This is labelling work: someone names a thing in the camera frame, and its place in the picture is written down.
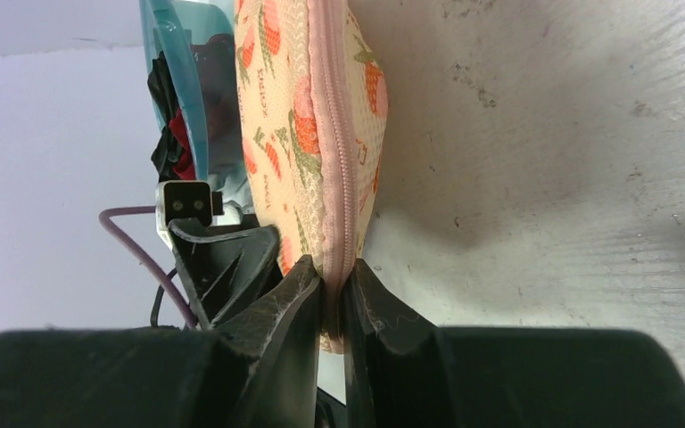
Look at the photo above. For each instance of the peach floral padded bra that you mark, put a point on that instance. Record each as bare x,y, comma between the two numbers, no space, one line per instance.
313,107

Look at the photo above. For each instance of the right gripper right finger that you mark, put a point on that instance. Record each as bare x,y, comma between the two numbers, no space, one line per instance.
403,371

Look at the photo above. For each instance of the black bra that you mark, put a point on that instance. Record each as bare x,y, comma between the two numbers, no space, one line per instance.
214,62

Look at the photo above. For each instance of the dark red lace bra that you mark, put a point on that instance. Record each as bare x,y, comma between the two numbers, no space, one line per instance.
183,164

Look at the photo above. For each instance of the teal plastic bin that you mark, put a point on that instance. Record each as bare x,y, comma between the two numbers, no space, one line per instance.
172,27

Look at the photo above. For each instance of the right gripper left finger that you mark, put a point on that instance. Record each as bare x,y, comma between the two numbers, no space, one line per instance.
259,369

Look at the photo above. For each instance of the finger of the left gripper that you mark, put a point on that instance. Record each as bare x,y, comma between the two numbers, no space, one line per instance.
224,269

